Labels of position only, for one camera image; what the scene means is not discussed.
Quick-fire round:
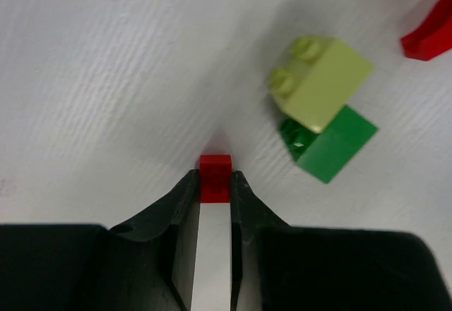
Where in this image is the lime green lego brick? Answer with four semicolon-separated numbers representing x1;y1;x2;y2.
269;35;374;134

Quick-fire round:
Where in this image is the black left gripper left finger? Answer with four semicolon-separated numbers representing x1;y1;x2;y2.
1;170;200;310

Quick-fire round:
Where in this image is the small red square lego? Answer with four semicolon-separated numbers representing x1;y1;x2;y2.
199;155;232;204

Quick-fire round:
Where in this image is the small red sloped lego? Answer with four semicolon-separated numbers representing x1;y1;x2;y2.
400;0;451;61

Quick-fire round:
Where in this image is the dark green lego brick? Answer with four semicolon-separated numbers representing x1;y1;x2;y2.
279;105;378;184

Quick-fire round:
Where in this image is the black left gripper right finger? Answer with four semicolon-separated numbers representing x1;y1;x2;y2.
230;171;451;310

